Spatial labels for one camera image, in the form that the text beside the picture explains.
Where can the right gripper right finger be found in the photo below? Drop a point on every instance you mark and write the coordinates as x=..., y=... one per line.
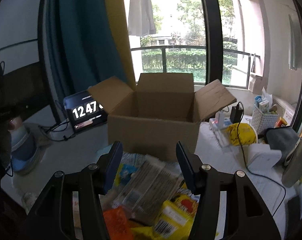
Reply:
x=247, y=215

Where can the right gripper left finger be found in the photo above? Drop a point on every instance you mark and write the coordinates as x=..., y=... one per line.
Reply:
x=51, y=216

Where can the clear cookie sleeve package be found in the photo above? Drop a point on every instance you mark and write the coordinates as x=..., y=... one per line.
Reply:
x=153, y=183

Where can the white paper box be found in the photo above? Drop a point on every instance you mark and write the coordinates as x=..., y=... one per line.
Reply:
x=261, y=157

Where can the orange snack bag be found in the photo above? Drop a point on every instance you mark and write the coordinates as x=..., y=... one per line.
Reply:
x=117, y=224

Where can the steel thermos bottle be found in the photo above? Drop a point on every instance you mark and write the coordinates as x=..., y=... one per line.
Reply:
x=293, y=171

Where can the yellow snack bag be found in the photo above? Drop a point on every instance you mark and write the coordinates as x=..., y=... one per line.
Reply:
x=175, y=218

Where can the yellow crumpled bag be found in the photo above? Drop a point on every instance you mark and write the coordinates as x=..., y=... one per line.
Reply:
x=241, y=134

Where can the grey cloth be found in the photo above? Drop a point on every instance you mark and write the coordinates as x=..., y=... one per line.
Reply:
x=282, y=139

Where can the blue snack bag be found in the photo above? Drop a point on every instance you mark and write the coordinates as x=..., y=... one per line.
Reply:
x=124, y=174

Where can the white lattice basket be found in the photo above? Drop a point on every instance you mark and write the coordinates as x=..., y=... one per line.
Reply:
x=261, y=121

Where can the black power adapter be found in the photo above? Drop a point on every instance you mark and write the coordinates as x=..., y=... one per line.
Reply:
x=236, y=114

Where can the tablet showing clock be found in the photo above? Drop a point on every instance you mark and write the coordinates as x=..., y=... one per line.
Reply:
x=84, y=111

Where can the open cardboard box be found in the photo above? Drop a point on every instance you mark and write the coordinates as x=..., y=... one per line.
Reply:
x=163, y=110

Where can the teal curtain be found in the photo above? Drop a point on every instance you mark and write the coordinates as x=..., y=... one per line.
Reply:
x=82, y=51

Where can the hanging grey shirt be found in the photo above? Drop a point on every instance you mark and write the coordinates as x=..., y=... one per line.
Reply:
x=141, y=19

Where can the yellow curtain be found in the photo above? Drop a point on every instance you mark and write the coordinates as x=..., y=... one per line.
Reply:
x=118, y=25

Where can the black window frame post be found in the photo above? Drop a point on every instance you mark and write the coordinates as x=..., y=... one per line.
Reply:
x=214, y=42

